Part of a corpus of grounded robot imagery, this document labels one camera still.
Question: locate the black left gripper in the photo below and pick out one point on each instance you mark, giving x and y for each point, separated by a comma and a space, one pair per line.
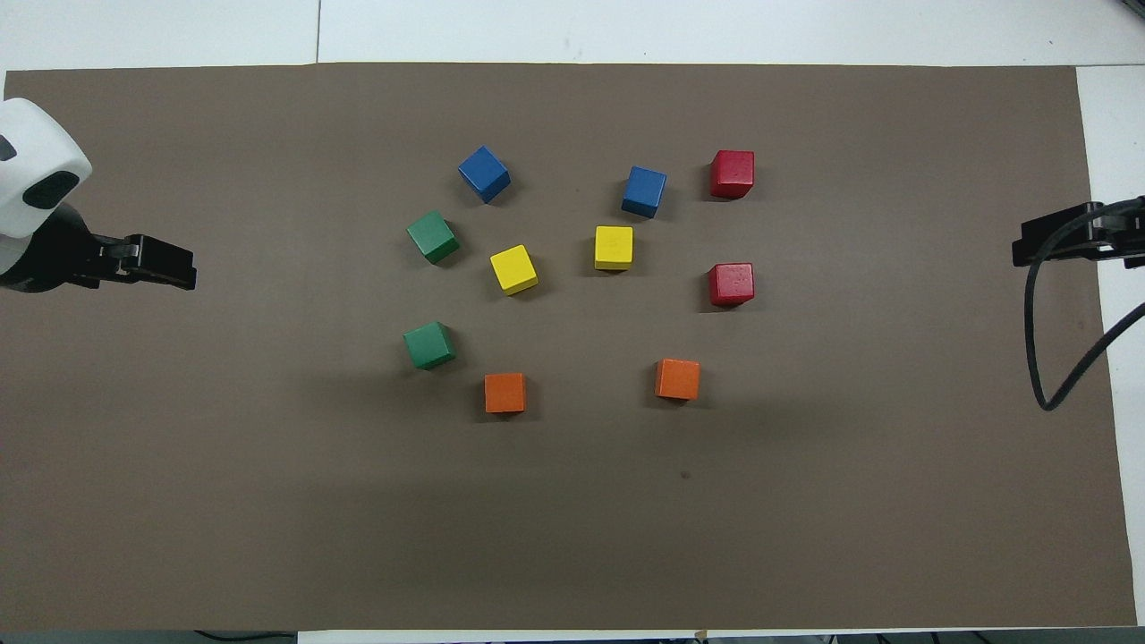
49, 264

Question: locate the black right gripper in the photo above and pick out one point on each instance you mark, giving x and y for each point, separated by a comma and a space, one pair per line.
1136, 237

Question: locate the green wooden cube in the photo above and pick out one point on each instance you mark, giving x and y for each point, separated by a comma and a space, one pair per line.
433, 237
429, 345

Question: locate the red wooden cube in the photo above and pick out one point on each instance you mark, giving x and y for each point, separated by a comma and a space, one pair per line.
733, 172
732, 283

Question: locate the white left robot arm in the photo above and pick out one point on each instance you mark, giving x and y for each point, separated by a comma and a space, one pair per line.
36, 152

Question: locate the brown paper table mat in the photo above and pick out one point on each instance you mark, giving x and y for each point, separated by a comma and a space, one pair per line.
268, 492

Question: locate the blue wooden cube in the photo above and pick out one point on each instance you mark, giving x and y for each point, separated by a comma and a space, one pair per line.
484, 172
644, 190

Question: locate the yellow wooden cube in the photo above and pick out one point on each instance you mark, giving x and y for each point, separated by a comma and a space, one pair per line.
514, 269
614, 248

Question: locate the orange wooden cube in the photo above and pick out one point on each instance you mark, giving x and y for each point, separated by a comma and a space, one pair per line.
505, 393
677, 379

